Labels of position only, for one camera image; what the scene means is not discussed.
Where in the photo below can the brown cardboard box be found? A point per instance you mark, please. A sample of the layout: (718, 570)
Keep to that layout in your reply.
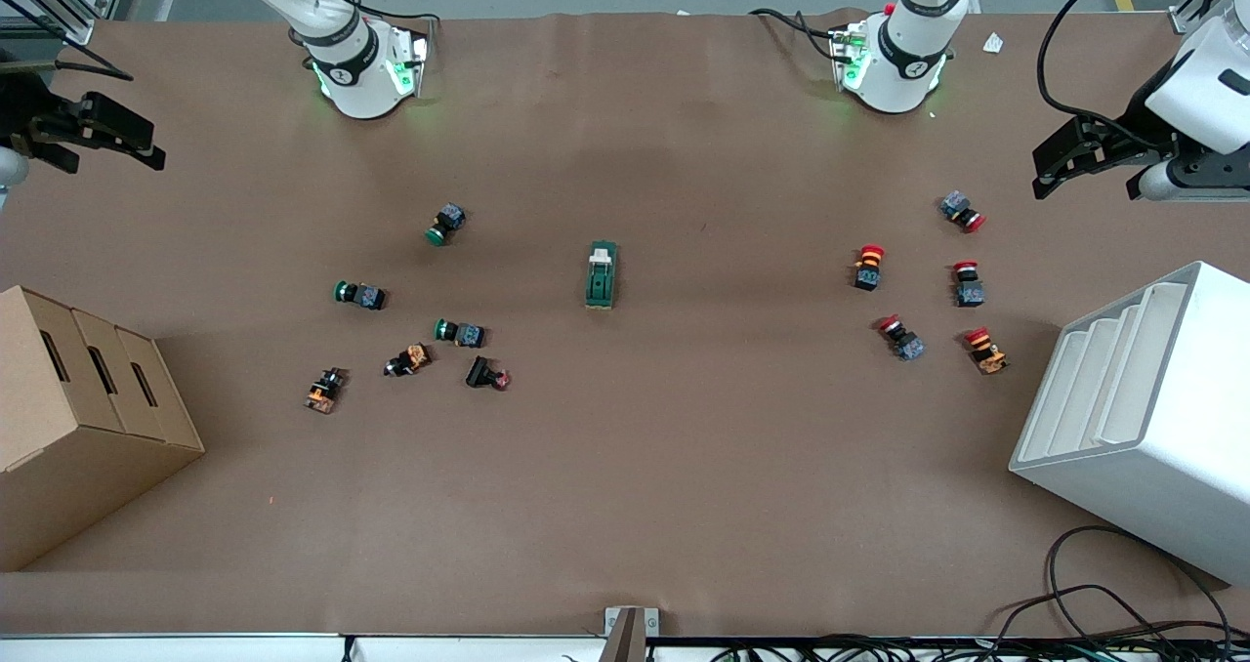
(68, 447)

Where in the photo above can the green push button switch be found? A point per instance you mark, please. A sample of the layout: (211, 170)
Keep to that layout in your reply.
(366, 297)
(467, 334)
(447, 221)

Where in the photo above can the red push button grey base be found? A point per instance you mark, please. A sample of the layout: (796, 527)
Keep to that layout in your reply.
(908, 346)
(957, 206)

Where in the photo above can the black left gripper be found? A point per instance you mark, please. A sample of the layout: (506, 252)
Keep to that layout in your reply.
(1136, 121)

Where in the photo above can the brown paper table mat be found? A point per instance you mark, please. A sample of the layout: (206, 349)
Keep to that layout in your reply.
(625, 476)

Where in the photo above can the white stepped rack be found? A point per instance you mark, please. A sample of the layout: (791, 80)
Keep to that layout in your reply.
(1152, 447)

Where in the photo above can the grey base connector plate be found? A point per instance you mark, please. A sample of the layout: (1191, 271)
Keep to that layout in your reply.
(842, 52)
(415, 57)

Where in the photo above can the red mushroom emergency stop button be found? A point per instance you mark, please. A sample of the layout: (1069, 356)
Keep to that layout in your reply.
(867, 273)
(988, 355)

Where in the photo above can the white table edge rail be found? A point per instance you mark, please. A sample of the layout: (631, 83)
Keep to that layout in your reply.
(195, 648)

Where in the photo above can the black switch with red tip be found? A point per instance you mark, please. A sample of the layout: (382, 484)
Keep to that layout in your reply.
(480, 372)

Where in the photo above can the white paper scrap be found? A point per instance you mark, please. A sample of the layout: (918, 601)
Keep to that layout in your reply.
(993, 43)

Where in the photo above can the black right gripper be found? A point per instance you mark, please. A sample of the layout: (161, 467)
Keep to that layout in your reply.
(26, 115)

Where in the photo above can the grey left base connector plate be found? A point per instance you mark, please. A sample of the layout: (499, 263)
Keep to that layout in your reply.
(842, 52)

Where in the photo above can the red push button dark base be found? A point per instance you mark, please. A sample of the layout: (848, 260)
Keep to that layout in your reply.
(969, 293)

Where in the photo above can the black push button orange base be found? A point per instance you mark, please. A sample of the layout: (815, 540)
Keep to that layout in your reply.
(412, 357)
(324, 391)

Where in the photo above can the grey metal bracket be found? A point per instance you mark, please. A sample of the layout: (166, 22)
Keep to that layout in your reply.
(617, 619)

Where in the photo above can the grey right base connector plate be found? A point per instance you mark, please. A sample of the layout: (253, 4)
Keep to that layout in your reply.
(415, 57)

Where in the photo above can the green load switch white lever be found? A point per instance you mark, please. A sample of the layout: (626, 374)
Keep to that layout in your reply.
(601, 283)

